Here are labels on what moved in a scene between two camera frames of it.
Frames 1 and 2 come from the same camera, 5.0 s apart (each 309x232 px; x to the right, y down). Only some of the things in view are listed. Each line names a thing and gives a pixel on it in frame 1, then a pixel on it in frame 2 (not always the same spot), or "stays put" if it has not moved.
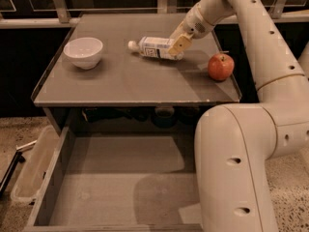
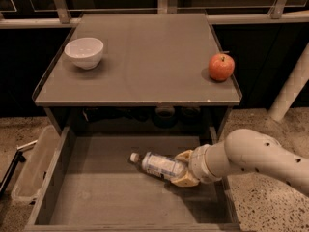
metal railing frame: [168, 4] stays put
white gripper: [197, 23] to [198, 162]
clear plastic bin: [31, 178] stays put
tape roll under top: [164, 115] stays put
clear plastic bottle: [155, 47] to [157, 164]
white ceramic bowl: [84, 52] stays put
